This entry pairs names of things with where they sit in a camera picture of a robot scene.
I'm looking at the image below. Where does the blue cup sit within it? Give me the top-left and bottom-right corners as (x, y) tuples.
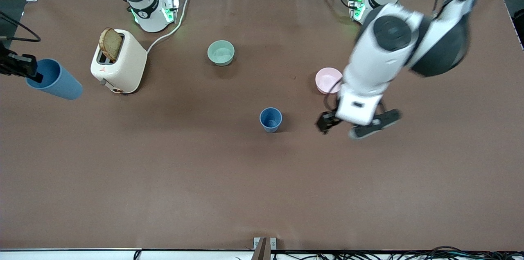
(259, 107), (283, 133)
(26, 59), (83, 101)

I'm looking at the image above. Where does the pink bowl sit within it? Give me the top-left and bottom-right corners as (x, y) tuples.
(315, 67), (343, 95)

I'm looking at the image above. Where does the brown bread slice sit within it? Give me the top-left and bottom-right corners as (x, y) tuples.
(99, 27), (124, 63)

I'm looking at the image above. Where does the cream white toaster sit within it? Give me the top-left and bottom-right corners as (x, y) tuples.
(90, 29), (148, 95)

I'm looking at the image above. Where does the brown table cover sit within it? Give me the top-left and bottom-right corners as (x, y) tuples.
(0, 0), (524, 251)

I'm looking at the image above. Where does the green bowl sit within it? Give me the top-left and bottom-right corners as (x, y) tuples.
(207, 40), (235, 67)

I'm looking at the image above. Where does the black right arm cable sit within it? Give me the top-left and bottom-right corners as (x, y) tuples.
(0, 11), (41, 43)

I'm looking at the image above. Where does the metal bracket with post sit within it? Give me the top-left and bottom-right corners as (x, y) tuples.
(252, 237), (277, 260)

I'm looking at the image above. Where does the black cable bundle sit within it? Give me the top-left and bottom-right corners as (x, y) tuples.
(235, 246), (524, 260)

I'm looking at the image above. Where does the white toaster power cable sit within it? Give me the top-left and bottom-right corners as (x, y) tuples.
(147, 0), (195, 54)

